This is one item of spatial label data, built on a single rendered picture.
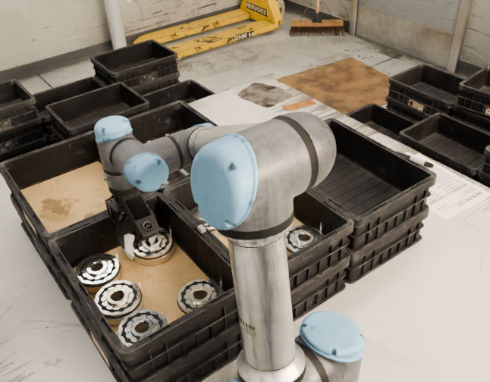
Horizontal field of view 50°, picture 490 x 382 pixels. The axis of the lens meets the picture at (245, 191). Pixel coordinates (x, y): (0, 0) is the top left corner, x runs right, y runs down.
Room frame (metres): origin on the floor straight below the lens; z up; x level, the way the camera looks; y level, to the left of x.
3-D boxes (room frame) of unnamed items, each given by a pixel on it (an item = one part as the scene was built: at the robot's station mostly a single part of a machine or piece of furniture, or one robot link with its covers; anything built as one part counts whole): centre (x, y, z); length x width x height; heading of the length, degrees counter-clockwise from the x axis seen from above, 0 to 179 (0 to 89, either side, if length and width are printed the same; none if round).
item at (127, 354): (0.84, 0.23, 0.92); 0.40 x 0.30 x 0.02; 35
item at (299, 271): (1.01, -0.02, 0.87); 0.40 x 0.30 x 0.11; 35
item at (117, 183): (0.96, 0.27, 1.07); 0.08 x 0.08 x 0.05
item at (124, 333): (0.70, 0.22, 0.86); 0.10 x 0.10 x 0.01
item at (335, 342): (0.60, -0.14, 0.90); 0.13 x 0.12 x 0.14; 127
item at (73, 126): (2.23, 0.67, 0.37); 0.40 x 0.30 x 0.45; 126
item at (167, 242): (0.96, 0.23, 0.86); 0.10 x 0.10 x 0.01
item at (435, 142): (1.97, -0.94, 0.31); 0.40 x 0.30 x 0.34; 36
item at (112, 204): (0.97, 0.27, 0.99); 0.09 x 0.08 x 0.12; 37
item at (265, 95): (2.05, -0.10, 0.71); 0.22 x 0.19 x 0.01; 36
